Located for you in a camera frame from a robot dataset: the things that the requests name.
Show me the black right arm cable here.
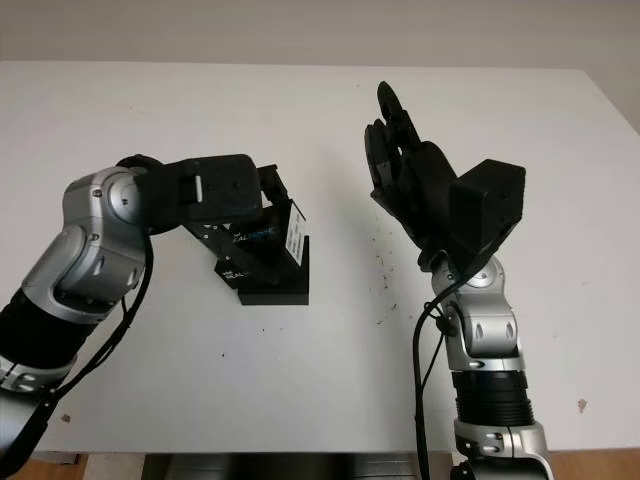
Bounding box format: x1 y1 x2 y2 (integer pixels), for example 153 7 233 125
412 269 482 480

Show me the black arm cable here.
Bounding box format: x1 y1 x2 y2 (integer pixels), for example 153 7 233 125
0 234 155 480
412 269 482 480

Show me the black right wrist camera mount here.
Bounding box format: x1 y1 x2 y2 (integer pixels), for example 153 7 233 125
448 158 527 275

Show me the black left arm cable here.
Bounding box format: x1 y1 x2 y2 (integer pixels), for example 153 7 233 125
0 234 155 480

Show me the black RealSense box lid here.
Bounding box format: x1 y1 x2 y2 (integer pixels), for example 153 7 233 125
213 197 308 292

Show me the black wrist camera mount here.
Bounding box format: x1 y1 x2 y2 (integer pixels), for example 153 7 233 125
448 158 527 275
133 153 265 237

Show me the black camera box base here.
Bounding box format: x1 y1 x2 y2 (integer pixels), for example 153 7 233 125
237 234 311 307

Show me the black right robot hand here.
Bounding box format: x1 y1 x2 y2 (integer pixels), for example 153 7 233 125
363 80 459 262

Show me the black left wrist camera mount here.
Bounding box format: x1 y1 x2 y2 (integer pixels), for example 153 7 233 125
133 153 265 237

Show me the grey robot torso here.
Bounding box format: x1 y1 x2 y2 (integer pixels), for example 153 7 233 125
142 452 454 480

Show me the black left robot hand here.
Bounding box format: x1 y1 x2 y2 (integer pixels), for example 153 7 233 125
182 163 292 287

